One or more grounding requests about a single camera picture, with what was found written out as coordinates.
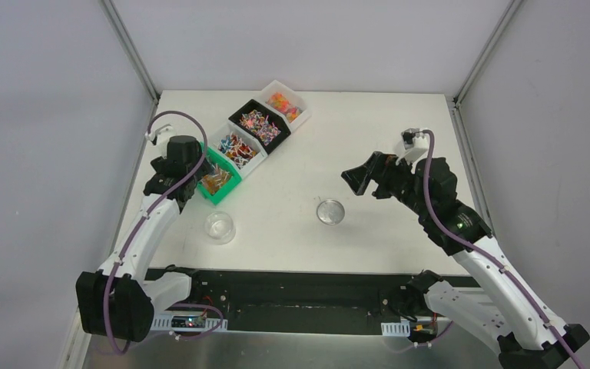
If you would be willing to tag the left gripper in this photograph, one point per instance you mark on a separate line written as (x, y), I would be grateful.
(199, 170)

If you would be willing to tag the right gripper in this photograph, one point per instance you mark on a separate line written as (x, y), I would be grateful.
(359, 177)

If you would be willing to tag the clear plastic jar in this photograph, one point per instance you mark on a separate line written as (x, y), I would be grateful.
(219, 227)

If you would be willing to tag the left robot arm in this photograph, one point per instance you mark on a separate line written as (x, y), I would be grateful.
(115, 301)

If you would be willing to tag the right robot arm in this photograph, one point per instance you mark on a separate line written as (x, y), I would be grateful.
(519, 327)

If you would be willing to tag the green candy bin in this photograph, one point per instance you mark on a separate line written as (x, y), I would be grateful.
(216, 186)

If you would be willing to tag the white lollipop bin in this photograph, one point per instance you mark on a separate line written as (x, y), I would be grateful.
(238, 147)

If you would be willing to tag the black lollipop bin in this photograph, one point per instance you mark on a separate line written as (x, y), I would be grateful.
(261, 123)

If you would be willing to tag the white gummy bin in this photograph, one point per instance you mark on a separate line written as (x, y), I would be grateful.
(286, 103)

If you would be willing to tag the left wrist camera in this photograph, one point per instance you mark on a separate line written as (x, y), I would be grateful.
(160, 135)

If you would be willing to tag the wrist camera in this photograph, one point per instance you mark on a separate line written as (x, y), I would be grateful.
(412, 145)
(160, 135)

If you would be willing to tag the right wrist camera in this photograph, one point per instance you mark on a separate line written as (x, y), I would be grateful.
(412, 145)

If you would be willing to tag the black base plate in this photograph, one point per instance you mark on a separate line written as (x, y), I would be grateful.
(302, 303)

